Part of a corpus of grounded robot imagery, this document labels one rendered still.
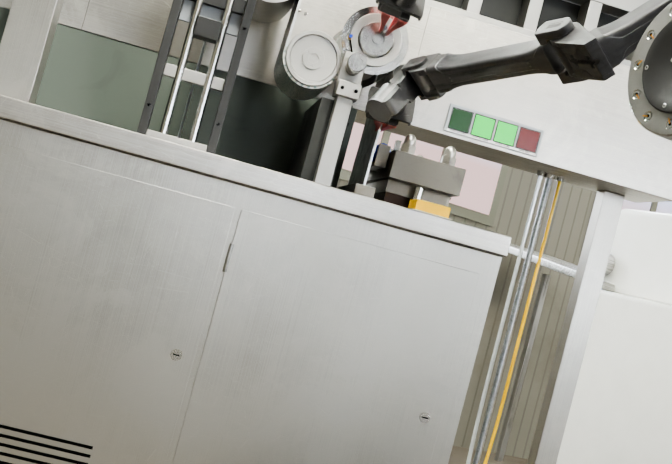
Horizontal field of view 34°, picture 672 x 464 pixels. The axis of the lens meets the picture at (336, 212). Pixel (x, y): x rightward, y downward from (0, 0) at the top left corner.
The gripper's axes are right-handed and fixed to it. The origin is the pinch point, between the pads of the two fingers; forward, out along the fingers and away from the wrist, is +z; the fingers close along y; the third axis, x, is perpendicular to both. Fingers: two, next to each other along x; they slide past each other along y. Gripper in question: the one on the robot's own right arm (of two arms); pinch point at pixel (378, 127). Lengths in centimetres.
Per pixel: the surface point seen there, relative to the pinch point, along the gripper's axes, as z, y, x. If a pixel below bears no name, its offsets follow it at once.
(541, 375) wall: 326, 175, 113
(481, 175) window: 256, 106, 179
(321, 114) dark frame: -1.7, -13.2, -2.4
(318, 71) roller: -5.5, -16.3, 5.6
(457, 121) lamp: 20.4, 23.1, 23.9
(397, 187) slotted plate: 4.9, 7.4, -10.5
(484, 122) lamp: 19.5, 29.8, 25.4
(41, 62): 8, -74, -3
